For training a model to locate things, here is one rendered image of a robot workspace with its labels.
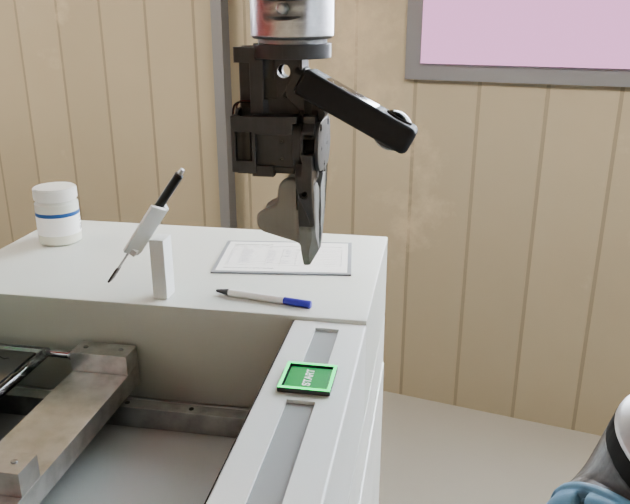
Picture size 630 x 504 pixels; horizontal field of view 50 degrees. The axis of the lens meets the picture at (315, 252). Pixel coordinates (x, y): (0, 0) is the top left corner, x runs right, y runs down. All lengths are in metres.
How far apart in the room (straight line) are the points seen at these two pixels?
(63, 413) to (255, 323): 0.26
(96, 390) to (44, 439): 0.11
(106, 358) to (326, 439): 0.39
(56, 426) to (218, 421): 0.19
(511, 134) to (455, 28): 0.36
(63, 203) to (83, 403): 0.41
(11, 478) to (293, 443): 0.28
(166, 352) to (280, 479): 0.39
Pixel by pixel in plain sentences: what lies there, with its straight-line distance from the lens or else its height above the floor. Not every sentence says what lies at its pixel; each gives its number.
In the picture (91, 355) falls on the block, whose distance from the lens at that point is 0.95.
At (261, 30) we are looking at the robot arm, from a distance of 0.62.
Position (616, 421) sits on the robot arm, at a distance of 0.48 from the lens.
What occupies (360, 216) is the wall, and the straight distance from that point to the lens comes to 2.37.
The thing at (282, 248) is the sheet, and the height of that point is 0.97.
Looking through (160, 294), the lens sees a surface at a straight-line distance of 0.95.
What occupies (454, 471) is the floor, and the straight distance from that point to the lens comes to 2.24.
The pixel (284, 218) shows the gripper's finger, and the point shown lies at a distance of 0.65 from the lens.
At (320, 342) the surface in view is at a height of 0.96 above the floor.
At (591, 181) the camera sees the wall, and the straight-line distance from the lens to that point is 2.21.
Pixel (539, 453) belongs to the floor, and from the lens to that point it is 2.39.
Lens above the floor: 1.33
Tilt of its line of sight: 19 degrees down
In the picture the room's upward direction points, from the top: straight up
